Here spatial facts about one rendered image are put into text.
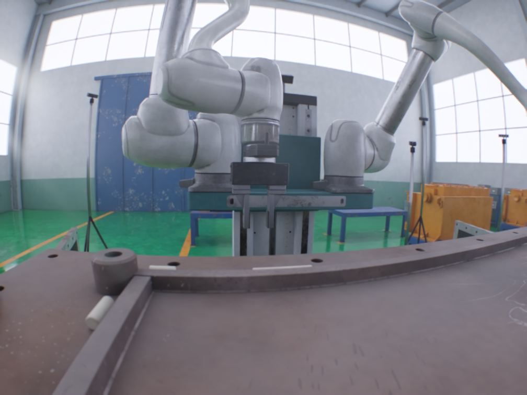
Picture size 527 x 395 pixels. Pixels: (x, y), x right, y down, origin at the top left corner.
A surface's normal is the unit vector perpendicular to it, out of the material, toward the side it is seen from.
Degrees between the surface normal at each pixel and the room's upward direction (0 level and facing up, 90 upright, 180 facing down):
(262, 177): 90
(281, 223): 90
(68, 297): 0
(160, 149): 111
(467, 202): 90
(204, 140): 87
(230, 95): 115
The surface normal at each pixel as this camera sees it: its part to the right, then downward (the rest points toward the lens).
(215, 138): 0.52, 0.06
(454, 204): 0.18, 0.11
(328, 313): 0.02, -0.99
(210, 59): 0.48, -0.40
